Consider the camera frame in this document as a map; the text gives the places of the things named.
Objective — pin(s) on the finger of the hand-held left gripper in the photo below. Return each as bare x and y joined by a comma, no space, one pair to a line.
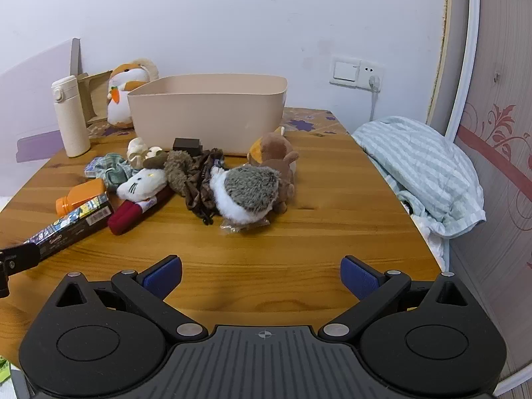
23,255

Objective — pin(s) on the floral patterned wardrobe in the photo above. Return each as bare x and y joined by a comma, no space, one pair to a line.
498,133

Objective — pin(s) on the white wall socket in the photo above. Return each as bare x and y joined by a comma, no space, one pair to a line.
372,72

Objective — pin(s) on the cardboard wooden stand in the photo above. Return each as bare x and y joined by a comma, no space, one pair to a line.
96,95

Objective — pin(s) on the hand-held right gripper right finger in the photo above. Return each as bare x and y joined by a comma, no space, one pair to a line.
357,278

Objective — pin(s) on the green packet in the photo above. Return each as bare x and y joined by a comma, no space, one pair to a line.
3,370

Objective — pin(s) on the white cat plush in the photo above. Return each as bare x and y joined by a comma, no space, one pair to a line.
139,185

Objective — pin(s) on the brown fuzzy scrunchie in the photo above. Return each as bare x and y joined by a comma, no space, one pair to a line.
178,172

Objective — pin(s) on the brown patterned scrunchie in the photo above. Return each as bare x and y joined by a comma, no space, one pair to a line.
203,183

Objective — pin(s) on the brown squirrel plush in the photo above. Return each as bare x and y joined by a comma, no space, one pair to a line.
278,153

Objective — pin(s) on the dark brown cube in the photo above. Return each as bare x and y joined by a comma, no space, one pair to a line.
187,145

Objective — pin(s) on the grey hedgehog plush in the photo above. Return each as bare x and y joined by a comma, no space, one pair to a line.
245,191

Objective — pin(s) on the beige plastic container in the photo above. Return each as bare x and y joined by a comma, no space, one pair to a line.
199,120

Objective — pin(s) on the orange white hamster plush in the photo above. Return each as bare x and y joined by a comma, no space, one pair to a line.
122,99

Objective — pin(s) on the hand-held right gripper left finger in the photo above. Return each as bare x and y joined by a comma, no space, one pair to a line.
164,277

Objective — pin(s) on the blue patterned packet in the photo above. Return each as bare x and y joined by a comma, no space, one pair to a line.
94,167

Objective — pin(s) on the white bedding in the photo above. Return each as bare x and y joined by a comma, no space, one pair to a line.
419,228

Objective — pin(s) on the plaid scrunchie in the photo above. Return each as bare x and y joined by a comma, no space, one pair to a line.
116,168

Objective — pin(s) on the white purple board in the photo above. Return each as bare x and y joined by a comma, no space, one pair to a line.
37,91

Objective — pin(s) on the cream thermos bottle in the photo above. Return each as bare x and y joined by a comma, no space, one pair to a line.
71,120

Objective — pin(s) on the dark printed long box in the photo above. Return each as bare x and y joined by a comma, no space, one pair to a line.
70,224

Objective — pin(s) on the orange bottle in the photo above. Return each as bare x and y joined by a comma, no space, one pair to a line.
79,197

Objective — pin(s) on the cream satin scrunchie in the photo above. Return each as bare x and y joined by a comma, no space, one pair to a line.
137,149

